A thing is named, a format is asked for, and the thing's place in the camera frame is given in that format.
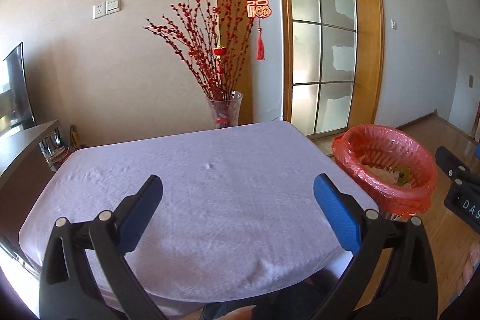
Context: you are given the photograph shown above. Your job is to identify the dark tv cabinet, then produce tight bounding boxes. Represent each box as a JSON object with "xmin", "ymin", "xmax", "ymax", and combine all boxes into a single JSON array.
[{"xmin": 0, "ymin": 120, "xmax": 58, "ymax": 252}]

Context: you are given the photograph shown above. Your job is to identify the clutter on floor by cabinet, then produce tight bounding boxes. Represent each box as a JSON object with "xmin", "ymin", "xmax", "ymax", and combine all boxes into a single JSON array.
[{"xmin": 39, "ymin": 125, "xmax": 84, "ymax": 172}]

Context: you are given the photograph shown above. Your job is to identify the television screen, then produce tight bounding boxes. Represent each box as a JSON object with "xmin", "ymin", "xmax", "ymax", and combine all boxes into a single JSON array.
[{"xmin": 1, "ymin": 42, "xmax": 37, "ymax": 136}]

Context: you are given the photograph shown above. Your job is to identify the green paw print bag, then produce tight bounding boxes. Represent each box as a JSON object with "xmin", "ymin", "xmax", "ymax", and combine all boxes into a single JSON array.
[{"xmin": 389, "ymin": 166, "xmax": 412, "ymax": 187}]

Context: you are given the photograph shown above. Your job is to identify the red fu tassel ornament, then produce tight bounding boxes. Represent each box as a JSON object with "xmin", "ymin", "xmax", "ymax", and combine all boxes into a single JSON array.
[{"xmin": 247, "ymin": 0, "xmax": 272, "ymax": 61}]

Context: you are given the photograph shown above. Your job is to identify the red lined waste basket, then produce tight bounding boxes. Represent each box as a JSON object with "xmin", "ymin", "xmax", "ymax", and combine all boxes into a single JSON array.
[{"xmin": 332, "ymin": 124, "xmax": 437, "ymax": 219}]

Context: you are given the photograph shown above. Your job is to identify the glass vase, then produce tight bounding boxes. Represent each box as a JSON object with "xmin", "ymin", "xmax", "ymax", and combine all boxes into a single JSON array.
[{"xmin": 208, "ymin": 91, "xmax": 243, "ymax": 128}]

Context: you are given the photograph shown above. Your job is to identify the wall switch and socket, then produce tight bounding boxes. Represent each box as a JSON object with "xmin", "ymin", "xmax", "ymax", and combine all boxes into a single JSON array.
[{"xmin": 93, "ymin": 0, "xmax": 121, "ymax": 19}]

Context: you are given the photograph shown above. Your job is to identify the right hand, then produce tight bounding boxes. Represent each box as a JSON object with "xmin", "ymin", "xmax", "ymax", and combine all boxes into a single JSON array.
[{"xmin": 462, "ymin": 249, "xmax": 479, "ymax": 288}]

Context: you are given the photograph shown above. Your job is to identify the small red lantern ornament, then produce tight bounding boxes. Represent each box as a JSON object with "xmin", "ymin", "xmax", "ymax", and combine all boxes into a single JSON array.
[{"xmin": 212, "ymin": 42, "xmax": 226, "ymax": 76}]

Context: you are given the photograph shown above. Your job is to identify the red berry branches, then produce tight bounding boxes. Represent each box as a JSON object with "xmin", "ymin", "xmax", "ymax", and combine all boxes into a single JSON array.
[{"xmin": 143, "ymin": 0, "xmax": 255, "ymax": 100}]

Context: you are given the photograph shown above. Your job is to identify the frosted glass sliding door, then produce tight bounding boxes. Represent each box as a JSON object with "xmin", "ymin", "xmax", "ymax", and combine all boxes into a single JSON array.
[{"xmin": 291, "ymin": 0, "xmax": 357, "ymax": 136}]

